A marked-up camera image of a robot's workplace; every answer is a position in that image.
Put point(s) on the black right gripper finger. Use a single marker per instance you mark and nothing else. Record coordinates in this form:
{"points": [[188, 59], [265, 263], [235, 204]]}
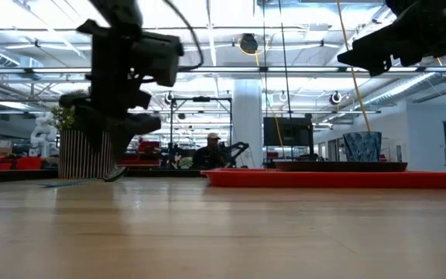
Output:
{"points": [[370, 54]]}

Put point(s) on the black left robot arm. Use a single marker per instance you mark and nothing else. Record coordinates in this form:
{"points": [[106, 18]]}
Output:
{"points": [[118, 11]]}

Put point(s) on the red storage bin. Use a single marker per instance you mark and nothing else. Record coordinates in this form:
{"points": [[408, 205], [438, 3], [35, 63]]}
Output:
{"points": [[141, 155]]}

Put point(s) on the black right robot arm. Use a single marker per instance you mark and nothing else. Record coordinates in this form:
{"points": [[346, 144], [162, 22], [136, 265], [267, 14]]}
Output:
{"points": [[412, 5]]}

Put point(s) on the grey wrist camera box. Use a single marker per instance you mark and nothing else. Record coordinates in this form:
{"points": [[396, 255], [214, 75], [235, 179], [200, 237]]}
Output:
{"points": [[157, 58]]}

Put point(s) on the black metal frame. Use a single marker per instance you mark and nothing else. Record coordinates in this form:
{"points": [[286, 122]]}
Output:
{"points": [[201, 99]]}

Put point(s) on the slatted wooden planter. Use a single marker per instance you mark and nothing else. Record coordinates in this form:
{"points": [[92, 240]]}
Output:
{"points": [[76, 155]]}

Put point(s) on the white robot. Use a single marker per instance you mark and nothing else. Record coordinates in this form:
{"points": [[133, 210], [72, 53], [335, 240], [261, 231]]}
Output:
{"points": [[44, 137]]}

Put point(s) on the white column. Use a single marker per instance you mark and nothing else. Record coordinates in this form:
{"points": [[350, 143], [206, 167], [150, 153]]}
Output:
{"points": [[247, 124]]}

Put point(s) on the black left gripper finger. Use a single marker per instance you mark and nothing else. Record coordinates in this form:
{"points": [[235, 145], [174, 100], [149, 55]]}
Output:
{"points": [[134, 129], [83, 120]]}

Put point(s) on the blue patterned cup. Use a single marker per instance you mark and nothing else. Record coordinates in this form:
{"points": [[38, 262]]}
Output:
{"points": [[362, 146]]}

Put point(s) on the person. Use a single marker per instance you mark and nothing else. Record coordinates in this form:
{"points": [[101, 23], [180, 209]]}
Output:
{"points": [[209, 153]]}

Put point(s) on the black monitor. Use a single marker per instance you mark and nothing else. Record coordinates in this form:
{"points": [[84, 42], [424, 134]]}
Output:
{"points": [[288, 131]]}

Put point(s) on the red tray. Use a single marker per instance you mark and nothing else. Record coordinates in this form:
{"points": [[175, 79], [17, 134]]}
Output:
{"points": [[343, 180]]}

